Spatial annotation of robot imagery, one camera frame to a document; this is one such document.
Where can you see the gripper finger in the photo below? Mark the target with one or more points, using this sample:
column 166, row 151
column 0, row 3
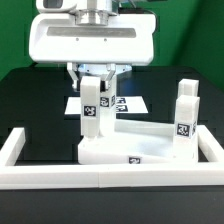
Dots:
column 72, row 69
column 107, row 76

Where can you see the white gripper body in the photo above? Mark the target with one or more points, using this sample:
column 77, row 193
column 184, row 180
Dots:
column 126, row 39

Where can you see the white desk tabletop tray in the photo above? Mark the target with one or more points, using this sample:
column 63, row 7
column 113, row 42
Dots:
column 138, row 142

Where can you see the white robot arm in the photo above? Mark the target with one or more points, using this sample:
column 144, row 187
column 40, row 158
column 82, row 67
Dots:
column 87, row 12

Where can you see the fiducial marker base plate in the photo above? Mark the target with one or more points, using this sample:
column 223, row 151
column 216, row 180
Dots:
column 124, row 104

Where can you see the white U-shaped boundary frame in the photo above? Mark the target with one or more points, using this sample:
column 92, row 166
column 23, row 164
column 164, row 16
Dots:
column 12, row 176

